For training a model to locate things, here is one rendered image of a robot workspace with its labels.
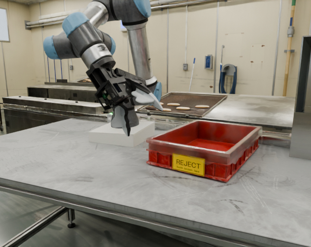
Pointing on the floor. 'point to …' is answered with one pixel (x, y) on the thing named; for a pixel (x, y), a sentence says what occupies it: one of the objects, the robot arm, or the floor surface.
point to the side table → (159, 188)
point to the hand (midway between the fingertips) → (146, 124)
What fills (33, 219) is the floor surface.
